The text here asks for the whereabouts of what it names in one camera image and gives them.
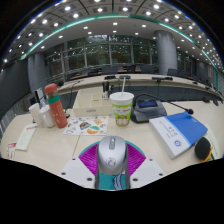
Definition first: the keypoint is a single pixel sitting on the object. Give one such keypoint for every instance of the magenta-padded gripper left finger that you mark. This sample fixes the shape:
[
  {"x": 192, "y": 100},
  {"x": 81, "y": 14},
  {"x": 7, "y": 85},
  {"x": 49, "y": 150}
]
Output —
[{"x": 78, "y": 171}]

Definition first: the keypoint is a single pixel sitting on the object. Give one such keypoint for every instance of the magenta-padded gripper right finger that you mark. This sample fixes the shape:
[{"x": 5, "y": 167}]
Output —
[{"x": 146, "y": 171}]

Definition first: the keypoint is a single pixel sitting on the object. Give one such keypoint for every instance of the silver grey computer mouse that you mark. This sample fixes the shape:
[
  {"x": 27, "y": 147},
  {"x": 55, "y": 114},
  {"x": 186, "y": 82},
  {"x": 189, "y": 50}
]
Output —
[{"x": 112, "y": 156}]

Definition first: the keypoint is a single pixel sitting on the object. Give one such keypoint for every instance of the round teal cartoon mouse pad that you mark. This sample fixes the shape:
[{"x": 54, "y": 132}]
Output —
[{"x": 107, "y": 183}]

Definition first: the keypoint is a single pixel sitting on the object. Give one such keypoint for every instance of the colourful sticker sheet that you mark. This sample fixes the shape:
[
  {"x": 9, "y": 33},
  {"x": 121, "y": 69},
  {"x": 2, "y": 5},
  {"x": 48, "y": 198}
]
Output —
[{"x": 86, "y": 126}]

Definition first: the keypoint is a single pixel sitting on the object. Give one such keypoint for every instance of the blue and white book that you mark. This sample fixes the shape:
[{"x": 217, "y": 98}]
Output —
[{"x": 183, "y": 130}]

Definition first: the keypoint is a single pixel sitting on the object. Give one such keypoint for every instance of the black gooseneck conference microphone unit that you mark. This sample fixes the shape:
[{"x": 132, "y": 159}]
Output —
[{"x": 148, "y": 111}]

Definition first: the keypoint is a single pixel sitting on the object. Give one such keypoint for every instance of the white cup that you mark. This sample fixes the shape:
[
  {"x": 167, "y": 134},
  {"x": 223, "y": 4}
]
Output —
[
  {"x": 34, "y": 115},
  {"x": 48, "y": 117}
]

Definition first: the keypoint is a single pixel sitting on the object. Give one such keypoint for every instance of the red drink bottle green band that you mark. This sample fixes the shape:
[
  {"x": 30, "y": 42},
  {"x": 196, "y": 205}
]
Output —
[{"x": 57, "y": 110}]

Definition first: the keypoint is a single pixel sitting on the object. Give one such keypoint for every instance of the paper cup with straw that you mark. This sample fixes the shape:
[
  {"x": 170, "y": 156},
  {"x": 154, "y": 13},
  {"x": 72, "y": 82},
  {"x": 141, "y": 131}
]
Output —
[{"x": 122, "y": 110}]

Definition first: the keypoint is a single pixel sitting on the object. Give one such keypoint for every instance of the white cardboard box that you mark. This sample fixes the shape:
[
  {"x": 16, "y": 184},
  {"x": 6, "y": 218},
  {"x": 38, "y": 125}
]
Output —
[{"x": 90, "y": 106}]

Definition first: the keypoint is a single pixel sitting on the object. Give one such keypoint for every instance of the white board panel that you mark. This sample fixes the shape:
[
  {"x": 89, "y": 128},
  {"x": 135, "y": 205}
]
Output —
[{"x": 40, "y": 95}]

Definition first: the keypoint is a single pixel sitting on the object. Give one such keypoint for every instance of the black desk microphone units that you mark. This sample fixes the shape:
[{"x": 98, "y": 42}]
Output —
[{"x": 124, "y": 77}]

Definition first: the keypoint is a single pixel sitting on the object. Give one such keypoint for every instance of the ceiling lights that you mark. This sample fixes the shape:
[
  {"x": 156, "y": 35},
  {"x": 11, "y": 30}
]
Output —
[{"x": 115, "y": 23}]

